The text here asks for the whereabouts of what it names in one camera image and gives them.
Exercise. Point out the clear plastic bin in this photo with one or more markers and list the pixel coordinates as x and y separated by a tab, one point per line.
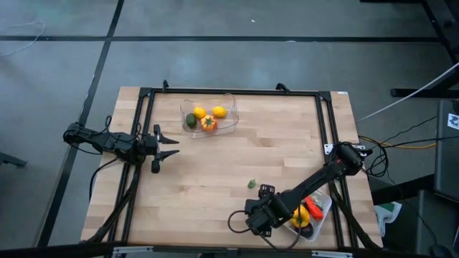
223	127

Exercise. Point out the white and green cloth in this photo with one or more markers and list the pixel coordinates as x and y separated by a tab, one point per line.
385	215

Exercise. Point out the black metal stand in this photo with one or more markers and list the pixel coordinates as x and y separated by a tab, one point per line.
441	21

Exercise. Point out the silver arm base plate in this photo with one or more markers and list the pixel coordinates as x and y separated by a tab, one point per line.
328	148

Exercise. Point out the dark green avocado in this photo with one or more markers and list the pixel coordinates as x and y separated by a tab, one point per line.
191	120

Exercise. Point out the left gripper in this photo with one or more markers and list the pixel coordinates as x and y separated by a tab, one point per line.
151	147

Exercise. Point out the black cabinet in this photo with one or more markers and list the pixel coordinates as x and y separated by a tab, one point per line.
446	161

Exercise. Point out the black frame clamp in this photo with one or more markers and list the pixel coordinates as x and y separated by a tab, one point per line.
282	87
165	85

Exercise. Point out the yellow lemon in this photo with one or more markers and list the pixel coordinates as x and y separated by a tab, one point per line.
199	112
219	112

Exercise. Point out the silver metal bracket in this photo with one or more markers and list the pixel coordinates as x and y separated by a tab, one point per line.
132	249
331	254

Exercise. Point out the orange tomato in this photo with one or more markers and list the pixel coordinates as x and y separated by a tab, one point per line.
208	123

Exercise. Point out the white rectangular tray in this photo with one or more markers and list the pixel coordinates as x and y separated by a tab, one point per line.
326	208

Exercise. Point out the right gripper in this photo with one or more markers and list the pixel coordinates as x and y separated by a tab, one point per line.
272	211

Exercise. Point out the black stand foot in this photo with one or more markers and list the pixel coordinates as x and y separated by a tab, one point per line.
12	160

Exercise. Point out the orange-red carrot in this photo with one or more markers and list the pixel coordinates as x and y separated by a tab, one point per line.
315	211

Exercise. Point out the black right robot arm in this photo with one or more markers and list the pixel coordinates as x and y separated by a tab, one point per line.
315	179

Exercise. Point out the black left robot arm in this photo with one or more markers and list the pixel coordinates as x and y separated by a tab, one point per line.
107	143

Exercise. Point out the yellow bell pepper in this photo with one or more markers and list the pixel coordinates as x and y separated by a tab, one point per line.
304	215

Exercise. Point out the black aluminium table frame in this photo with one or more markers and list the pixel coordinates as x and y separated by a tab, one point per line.
233	91

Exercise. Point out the white printed label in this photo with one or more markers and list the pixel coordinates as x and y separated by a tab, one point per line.
453	121

